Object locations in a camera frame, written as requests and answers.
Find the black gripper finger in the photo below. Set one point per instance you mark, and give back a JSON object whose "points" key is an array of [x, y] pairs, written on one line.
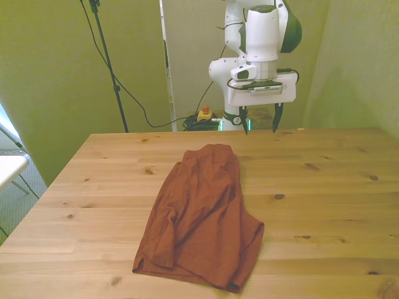
{"points": [[277, 116], [243, 118]]}

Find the black tripod stand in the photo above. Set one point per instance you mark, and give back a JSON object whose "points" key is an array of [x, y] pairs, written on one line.
{"points": [[117, 88]]}

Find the white vertical panel edge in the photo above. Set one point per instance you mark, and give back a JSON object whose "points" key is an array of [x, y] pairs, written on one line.
{"points": [[170, 93]]}

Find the rust orange shorts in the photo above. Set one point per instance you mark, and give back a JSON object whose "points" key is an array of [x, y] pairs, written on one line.
{"points": [[199, 211]]}

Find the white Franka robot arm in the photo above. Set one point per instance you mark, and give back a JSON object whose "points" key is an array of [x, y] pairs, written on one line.
{"points": [[262, 31]]}

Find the yellow emergency stop box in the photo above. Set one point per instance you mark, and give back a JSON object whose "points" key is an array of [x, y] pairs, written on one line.
{"points": [[204, 116]]}

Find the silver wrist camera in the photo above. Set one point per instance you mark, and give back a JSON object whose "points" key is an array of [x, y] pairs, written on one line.
{"points": [[268, 89]]}

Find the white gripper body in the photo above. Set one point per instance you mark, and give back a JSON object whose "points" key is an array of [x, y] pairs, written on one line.
{"points": [[265, 98]]}

